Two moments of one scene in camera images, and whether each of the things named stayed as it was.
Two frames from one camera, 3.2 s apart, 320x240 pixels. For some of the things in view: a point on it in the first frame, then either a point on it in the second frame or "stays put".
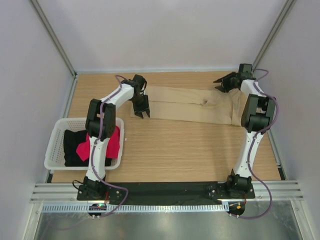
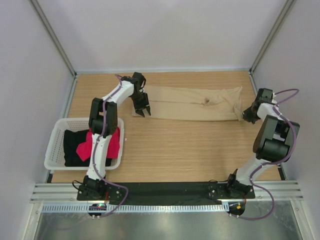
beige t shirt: [222, 107] stays put
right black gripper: [225, 87] to [247, 115]
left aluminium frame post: [54, 37] stays put
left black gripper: [145, 107] stays put
